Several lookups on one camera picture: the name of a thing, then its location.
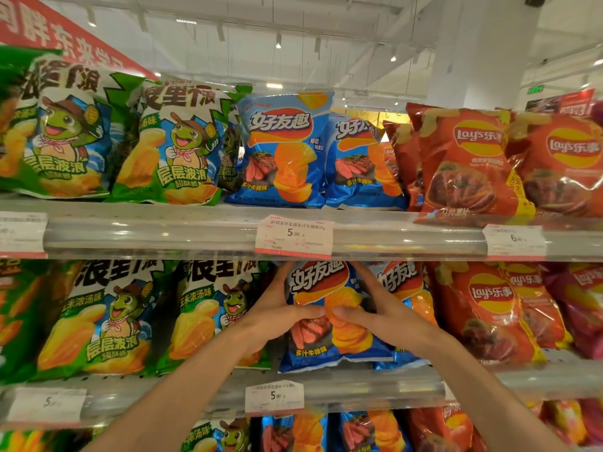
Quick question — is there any person's right hand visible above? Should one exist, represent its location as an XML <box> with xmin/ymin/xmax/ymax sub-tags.
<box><xmin>331</xmin><ymin>262</ymin><xmax>445</xmax><ymax>359</ymax></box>

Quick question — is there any person's left hand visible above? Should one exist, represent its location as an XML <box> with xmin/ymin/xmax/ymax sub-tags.
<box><xmin>237</xmin><ymin>262</ymin><xmax>327</xmax><ymax>357</ymax></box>

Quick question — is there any blue steak-print chips bag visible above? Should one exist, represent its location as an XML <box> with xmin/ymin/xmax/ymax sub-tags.
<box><xmin>372</xmin><ymin>262</ymin><xmax>438</xmax><ymax>370</ymax></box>
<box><xmin>278</xmin><ymin>261</ymin><xmax>394</xmax><ymax>374</ymax></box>

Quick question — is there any green chip bags group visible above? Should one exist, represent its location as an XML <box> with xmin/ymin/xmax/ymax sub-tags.
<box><xmin>0</xmin><ymin>45</ymin><xmax>65</xmax><ymax>452</ymax></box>

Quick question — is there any frog chip bags group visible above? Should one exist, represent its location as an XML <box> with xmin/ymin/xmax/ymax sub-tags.
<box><xmin>0</xmin><ymin>53</ymin><xmax>253</xmax><ymax>452</ymax></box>

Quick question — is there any red hanging banner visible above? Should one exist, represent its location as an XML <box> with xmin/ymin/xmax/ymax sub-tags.
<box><xmin>0</xmin><ymin>0</ymin><xmax>159</xmax><ymax>80</ymax></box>

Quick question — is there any grey metal store shelf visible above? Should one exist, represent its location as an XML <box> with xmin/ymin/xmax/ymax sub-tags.
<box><xmin>0</xmin><ymin>195</ymin><xmax>603</xmax><ymax>452</ymax></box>

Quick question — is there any maroon chip bags group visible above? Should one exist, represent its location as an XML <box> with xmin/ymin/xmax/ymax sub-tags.
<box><xmin>382</xmin><ymin>102</ymin><xmax>603</xmax><ymax>452</ymax></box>

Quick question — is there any person's left forearm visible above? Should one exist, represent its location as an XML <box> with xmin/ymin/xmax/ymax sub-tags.
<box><xmin>82</xmin><ymin>324</ymin><xmax>255</xmax><ymax>452</ymax></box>

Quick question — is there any person's right forearm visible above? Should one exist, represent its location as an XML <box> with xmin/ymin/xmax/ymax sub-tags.
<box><xmin>423</xmin><ymin>331</ymin><xmax>571</xmax><ymax>452</ymax></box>

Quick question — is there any red white aisle sign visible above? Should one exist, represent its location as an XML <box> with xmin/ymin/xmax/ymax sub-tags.
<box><xmin>525</xmin><ymin>88</ymin><xmax>596</xmax><ymax>117</ymax></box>

